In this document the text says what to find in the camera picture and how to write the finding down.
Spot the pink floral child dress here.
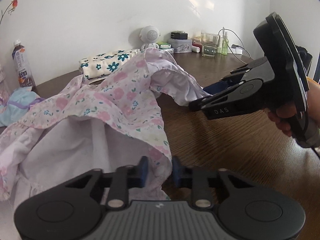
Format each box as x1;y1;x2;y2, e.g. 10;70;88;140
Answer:
1;49;206;202

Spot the right hand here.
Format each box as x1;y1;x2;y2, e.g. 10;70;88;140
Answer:
267;77;320;138

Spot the green spray bottle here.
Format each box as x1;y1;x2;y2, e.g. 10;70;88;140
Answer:
221;31;229;55

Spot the white power adapter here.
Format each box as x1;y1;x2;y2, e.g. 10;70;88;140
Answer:
231;44;244;55

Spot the clear drinking glass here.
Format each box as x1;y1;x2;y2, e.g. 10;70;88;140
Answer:
201;33;220;57

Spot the grey printed tin box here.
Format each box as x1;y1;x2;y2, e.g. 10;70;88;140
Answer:
168;38;192;54

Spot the white robot figure speaker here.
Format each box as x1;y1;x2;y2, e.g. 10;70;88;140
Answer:
139;25;161;50

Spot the folded cream blue-flower cloth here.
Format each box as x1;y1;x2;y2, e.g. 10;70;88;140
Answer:
79;49;140;80

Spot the blue pink purple garment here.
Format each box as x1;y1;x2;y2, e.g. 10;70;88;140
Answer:
1;87;44;127

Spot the purple textured vase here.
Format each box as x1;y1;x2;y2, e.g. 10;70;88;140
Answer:
0;65;11;105

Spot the oolong tea bottle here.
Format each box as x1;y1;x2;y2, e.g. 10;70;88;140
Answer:
12;40;35;88

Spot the dried rose bouquet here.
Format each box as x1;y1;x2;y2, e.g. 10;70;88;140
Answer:
0;0;18;24

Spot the white charging cable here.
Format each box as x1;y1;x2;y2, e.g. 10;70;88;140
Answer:
217;26;253;60

